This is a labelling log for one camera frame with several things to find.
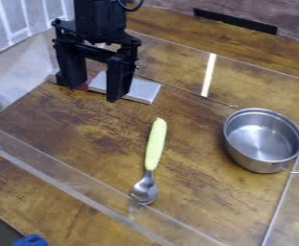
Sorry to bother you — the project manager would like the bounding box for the silver metal pot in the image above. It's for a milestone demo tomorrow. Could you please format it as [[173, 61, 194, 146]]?
[[222, 106, 299, 174]]

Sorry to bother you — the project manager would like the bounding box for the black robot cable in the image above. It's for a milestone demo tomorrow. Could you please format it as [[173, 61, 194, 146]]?
[[117, 0, 146, 12]]

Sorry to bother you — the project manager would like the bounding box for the black wall strip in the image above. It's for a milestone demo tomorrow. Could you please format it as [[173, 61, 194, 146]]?
[[193, 8, 278, 36]]

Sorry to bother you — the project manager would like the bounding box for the yellow handled metal spoon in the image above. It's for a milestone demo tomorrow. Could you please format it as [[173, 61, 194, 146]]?
[[130, 118, 167, 204]]

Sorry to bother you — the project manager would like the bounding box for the blue object at corner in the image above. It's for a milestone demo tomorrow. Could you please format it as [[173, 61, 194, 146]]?
[[11, 234, 50, 246]]

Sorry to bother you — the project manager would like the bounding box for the grey block with coloured end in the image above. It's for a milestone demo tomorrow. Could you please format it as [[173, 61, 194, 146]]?
[[47, 68, 163, 106]]

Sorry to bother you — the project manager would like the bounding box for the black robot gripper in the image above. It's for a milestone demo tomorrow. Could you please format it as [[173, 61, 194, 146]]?
[[51, 0, 142, 103]]

